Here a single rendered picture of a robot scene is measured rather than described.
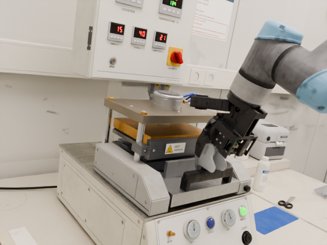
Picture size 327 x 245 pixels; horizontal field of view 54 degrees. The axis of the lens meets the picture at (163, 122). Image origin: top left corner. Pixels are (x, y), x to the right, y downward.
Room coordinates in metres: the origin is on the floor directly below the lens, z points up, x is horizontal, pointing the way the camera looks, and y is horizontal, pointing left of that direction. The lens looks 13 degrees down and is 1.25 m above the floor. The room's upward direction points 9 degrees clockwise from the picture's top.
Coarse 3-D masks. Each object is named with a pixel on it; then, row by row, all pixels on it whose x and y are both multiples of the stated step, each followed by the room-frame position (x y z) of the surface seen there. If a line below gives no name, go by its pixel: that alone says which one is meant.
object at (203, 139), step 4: (204, 128) 0.66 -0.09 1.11; (208, 128) 0.66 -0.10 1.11; (204, 132) 0.65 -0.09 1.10; (200, 136) 0.66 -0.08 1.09; (204, 136) 0.65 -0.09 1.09; (208, 136) 0.65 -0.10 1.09; (200, 140) 0.66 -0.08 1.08; (204, 140) 0.65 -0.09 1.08; (208, 140) 0.66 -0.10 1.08; (196, 144) 0.67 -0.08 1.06; (200, 144) 0.66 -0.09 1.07; (204, 144) 0.66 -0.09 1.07; (196, 148) 0.67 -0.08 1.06; (200, 148) 0.67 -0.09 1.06; (196, 152) 0.68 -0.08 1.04; (200, 152) 0.67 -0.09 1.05
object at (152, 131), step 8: (120, 120) 0.80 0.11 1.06; (128, 120) 0.82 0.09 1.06; (120, 128) 0.79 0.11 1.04; (128, 128) 0.76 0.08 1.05; (136, 128) 0.75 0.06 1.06; (152, 128) 0.77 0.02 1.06; (160, 128) 0.79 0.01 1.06; (168, 128) 0.80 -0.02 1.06; (176, 128) 0.81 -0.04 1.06; (184, 128) 0.83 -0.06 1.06; (192, 128) 0.84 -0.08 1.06; (120, 136) 0.79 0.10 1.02; (128, 136) 0.77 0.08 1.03; (136, 136) 0.74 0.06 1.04; (144, 136) 0.71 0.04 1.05; (152, 136) 0.70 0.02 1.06; (160, 136) 0.71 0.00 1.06; (168, 136) 0.73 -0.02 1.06; (176, 136) 0.74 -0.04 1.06; (184, 136) 0.76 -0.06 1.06; (192, 136) 0.78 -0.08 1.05
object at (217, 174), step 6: (216, 168) 0.69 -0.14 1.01; (228, 168) 0.71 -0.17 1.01; (186, 174) 0.63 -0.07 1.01; (192, 174) 0.64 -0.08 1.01; (198, 174) 0.65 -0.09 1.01; (204, 174) 0.66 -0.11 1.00; (210, 174) 0.67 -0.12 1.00; (216, 174) 0.68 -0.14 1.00; (222, 174) 0.70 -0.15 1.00; (228, 174) 0.71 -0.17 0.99; (186, 180) 0.63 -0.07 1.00; (192, 180) 0.64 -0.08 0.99; (198, 180) 0.65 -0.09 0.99; (204, 180) 0.66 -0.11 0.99; (228, 180) 0.72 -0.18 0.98; (180, 186) 0.64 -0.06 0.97; (186, 186) 0.63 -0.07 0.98
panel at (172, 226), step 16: (208, 208) 0.67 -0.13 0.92; (224, 208) 0.70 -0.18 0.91; (240, 208) 0.73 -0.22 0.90; (160, 224) 0.58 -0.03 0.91; (176, 224) 0.60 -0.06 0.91; (240, 224) 0.72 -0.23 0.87; (160, 240) 0.57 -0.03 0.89; (176, 240) 0.59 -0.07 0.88; (192, 240) 0.61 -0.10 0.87; (208, 240) 0.64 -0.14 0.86; (224, 240) 0.67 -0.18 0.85; (240, 240) 0.70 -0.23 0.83
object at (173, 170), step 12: (168, 168) 0.68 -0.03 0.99; (180, 168) 0.71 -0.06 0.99; (192, 168) 0.73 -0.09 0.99; (168, 180) 0.67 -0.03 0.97; (180, 180) 0.68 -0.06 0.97; (216, 180) 0.72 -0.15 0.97; (168, 192) 0.61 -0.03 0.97; (180, 192) 0.62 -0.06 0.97; (192, 192) 0.64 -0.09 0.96; (204, 192) 0.67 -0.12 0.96; (216, 192) 0.69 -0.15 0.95; (228, 192) 0.72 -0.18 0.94; (180, 204) 0.62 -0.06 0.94
